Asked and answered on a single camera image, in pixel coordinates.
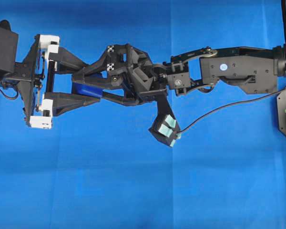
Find left camera cable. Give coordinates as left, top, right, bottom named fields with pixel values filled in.
left=0, top=82, right=20, bottom=100

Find camera cable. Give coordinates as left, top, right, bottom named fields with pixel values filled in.
left=0, top=82, right=20, bottom=100
left=177, top=87, right=286, bottom=134

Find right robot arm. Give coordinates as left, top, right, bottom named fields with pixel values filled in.
left=72, top=0, right=286, bottom=147

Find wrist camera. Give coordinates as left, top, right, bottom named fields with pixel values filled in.
left=149, top=94, right=181, bottom=147
left=0, top=20, right=18, bottom=81

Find blue block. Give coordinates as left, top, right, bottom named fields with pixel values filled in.
left=71, top=83, right=103, bottom=98

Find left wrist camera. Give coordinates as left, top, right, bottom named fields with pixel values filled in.
left=0, top=20, right=18, bottom=81

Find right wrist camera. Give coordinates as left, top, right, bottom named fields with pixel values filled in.
left=149, top=94, right=181, bottom=147

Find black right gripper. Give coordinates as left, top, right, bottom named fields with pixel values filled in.
left=71, top=44, right=168, bottom=105

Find right camera cable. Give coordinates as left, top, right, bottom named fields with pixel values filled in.
left=177, top=87, right=286, bottom=134

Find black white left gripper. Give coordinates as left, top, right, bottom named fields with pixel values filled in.
left=15, top=34, right=100, bottom=129

